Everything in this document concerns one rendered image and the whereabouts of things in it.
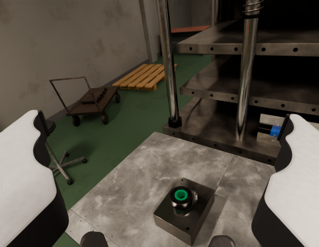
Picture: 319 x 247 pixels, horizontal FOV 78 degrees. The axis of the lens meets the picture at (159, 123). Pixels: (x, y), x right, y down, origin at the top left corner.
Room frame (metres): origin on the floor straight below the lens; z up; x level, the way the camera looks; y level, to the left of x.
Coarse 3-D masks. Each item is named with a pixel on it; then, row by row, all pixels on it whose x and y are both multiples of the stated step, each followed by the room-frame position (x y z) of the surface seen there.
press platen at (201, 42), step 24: (240, 24) 1.41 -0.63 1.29; (264, 24) 1.28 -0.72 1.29; (288, 24) 1.16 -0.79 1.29; (312, 24) 1.06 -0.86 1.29; (192, 48) 1.06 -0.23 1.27; (216, 48) 0.98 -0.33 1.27; (240, 48) 0.91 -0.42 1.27; (264, 48) 0.87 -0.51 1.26; (288, 48) 0.79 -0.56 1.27; (312, 48) 0.74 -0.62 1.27
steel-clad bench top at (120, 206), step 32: (128, 160) 0.81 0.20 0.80; (160, 160) 0.77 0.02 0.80; (192, 160) 0.73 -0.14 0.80; (224, 160) 0.70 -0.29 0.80; (96, 192) 0.63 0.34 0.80; (128, 192) 0.60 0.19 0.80; (160, 192) 0.57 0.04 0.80; (224, 192) 0.52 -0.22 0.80; (256, 192) 0.50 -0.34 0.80; (96, 224) 0.47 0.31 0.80; (128, 224) 0.45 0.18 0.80; (224, 224) 0.39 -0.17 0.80
